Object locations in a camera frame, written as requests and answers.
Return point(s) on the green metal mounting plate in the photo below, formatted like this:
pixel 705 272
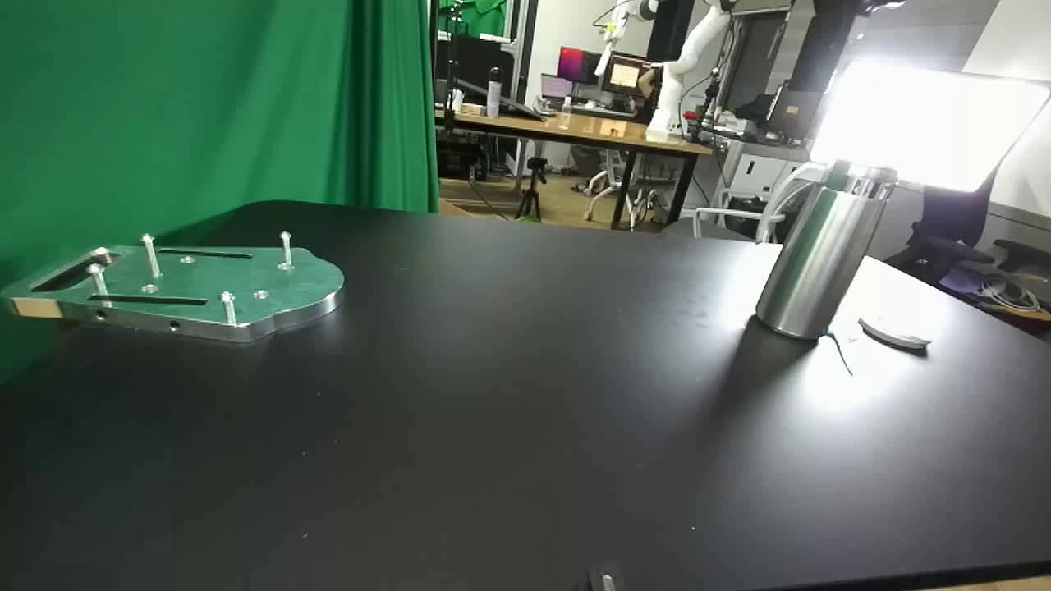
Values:
pixel 227 293

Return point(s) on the green backdrop curtain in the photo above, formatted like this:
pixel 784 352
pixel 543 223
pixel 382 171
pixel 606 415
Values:
pixel 147 116

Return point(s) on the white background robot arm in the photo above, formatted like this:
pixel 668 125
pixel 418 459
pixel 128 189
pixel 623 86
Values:
pixel 692 56

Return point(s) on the wooden background desk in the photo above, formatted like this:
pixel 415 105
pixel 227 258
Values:
pixel 589 130

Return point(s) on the silver metal flask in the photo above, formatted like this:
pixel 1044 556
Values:
pixel 826 252

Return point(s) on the white round flask lid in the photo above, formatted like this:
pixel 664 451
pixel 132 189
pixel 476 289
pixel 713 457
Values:
pixel 895 340

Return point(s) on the glowing computer monitor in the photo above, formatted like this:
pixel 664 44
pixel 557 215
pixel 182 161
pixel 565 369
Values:
pixel 623 74

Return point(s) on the bright studio light panel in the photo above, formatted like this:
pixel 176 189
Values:
pixel 936 130

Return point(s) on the small black tripod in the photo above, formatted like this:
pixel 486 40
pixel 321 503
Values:
pixel 529 201

